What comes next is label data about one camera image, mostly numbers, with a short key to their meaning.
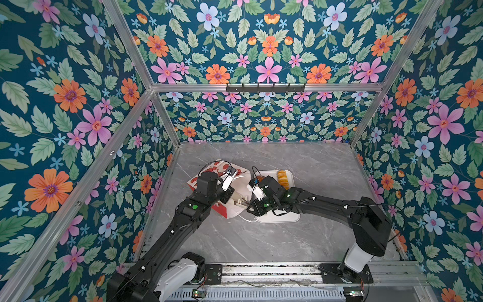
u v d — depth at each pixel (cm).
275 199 64
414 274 75
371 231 45
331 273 72
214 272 74
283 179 101
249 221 80
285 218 88
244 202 86
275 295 77
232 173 67
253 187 75
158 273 47
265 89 93
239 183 95
